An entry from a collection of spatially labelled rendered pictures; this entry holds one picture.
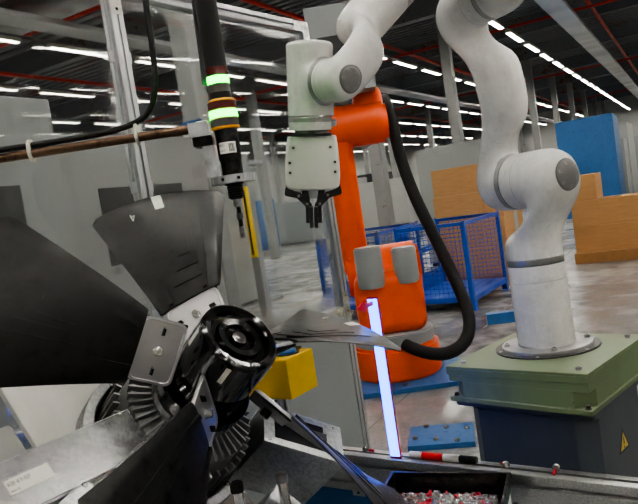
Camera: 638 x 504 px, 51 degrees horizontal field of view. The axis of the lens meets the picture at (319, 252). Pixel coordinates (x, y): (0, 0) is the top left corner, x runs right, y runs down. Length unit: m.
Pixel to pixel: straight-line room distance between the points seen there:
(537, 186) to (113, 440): 0.92
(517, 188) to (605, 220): 8.69
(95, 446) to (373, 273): 3.93
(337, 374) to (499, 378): 1.14
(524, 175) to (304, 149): 0.47
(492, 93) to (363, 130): 3.57
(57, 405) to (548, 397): 0.88
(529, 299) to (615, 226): 8.65
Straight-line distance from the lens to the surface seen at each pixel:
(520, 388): 1.40
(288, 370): 1.46
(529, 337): 1.50
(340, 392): 2.49
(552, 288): 1.48
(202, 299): 1.05
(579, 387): 1.35
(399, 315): 4.89
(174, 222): 1.15
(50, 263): 0.93
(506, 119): 1.47
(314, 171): 1.23
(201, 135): 1.04
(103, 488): 0.74
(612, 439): 1.51
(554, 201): 1.43
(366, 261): 4.76
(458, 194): 9.06
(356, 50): 1.18
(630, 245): 10.14
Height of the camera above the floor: 1.39
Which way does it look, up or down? 4 degrees down
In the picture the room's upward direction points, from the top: 9 degrees counter-clockwise
